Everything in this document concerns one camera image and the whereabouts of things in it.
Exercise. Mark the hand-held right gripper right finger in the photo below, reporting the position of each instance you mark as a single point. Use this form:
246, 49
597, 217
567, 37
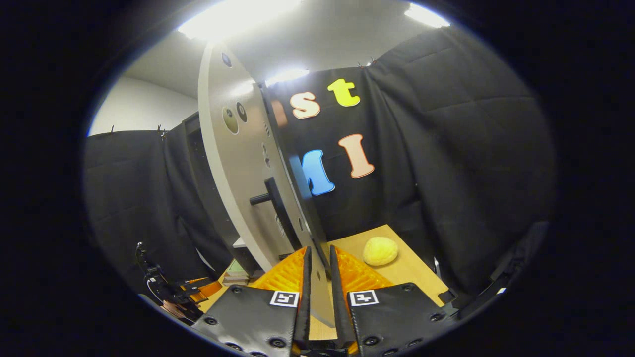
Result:
338, 297

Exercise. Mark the ceiling light panel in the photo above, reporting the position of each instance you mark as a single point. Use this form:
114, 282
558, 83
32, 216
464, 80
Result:
233, 17
426, 15

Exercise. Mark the yellow plush ball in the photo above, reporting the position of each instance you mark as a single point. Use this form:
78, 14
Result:
379, 251

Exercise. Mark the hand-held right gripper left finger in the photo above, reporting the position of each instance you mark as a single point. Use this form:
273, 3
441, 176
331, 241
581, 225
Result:
303, 297

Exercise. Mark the grey cabinet door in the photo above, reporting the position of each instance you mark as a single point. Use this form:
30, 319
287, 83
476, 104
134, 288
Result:
238, 163

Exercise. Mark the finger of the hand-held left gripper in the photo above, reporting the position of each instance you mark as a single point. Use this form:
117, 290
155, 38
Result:
203, 289

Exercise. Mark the black backdrop cloth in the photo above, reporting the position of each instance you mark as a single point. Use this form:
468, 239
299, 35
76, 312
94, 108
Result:
446, 148

